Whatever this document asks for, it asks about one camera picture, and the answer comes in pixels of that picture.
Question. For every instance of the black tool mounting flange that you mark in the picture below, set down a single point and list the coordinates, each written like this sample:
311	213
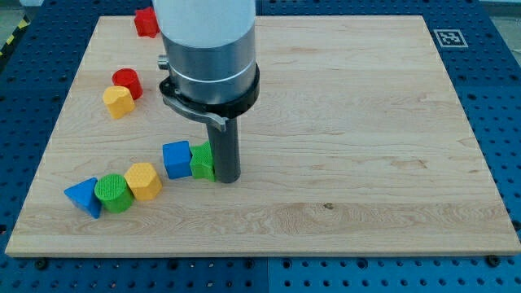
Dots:
215	115

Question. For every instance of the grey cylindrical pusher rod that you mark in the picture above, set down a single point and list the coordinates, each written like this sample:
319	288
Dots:
225	151

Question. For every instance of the green star block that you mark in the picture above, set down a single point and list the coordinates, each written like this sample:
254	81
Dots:
201	162

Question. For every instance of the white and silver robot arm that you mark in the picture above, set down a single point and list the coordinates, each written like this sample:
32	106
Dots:
213	77

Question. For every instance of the red star block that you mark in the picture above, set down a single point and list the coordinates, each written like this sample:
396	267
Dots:
146	23

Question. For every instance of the light wooden board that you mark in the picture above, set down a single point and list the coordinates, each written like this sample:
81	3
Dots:
357	146

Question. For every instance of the blue cube block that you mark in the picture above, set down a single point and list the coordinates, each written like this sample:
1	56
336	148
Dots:
176	158

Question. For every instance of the yellow hexagon block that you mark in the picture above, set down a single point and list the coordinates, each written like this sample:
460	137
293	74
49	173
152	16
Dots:
144	181

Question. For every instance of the red cylinder block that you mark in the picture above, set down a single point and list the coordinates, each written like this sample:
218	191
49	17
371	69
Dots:
128	78

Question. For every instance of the yellow heart block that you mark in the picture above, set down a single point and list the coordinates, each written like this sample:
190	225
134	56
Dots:
118	101

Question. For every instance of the green cylinder block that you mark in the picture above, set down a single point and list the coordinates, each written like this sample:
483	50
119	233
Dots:
113	193

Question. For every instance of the blue triangle block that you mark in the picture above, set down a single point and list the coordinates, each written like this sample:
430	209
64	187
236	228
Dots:
83	197

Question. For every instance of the black bolt front left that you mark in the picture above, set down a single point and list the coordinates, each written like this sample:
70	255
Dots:
41	263

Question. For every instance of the black bolt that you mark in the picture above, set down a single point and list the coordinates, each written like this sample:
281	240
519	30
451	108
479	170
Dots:
41	263
493	261

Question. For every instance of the white fiducial marker tag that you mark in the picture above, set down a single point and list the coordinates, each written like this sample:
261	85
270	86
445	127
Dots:
450	38

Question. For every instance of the black bolt front right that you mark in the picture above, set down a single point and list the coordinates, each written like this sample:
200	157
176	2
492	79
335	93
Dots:
493	261

